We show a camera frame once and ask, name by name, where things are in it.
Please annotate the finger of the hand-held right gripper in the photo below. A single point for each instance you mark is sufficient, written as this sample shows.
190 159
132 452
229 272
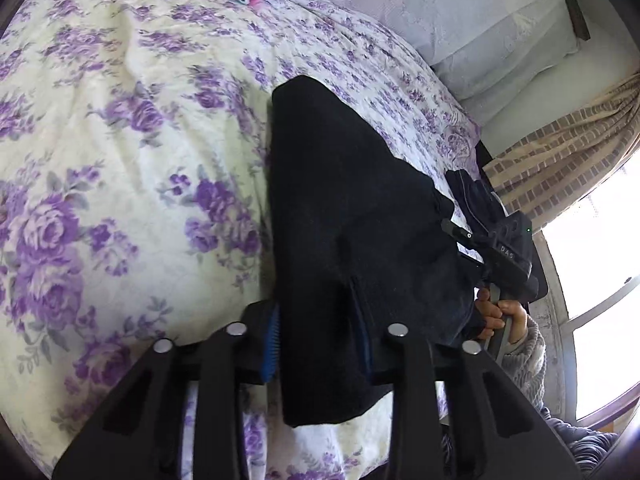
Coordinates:
475 195
460 237

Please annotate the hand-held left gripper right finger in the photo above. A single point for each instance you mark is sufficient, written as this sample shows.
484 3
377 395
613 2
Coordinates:
366 360

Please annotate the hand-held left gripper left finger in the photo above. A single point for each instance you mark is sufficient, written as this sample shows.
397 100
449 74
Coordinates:
270 347

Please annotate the black pants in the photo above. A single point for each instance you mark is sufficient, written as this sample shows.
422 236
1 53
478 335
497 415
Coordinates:
350 210

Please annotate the person's right forearm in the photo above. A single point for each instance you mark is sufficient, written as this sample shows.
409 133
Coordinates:
525 365

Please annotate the person's right hand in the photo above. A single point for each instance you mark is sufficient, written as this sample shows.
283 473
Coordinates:
492 315

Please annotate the beige checked curtain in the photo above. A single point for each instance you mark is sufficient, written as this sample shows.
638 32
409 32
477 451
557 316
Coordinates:
560 160

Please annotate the lavender lace pillow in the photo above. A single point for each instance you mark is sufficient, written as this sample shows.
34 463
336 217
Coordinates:
450 15

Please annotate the person's grey striped clothing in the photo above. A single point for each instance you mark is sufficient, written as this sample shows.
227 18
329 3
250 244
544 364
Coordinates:
585 440

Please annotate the purple floral bedsheet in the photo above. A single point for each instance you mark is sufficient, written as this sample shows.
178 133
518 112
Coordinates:
125 160

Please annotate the window frame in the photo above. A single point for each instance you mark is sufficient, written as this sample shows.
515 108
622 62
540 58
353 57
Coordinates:
595 310

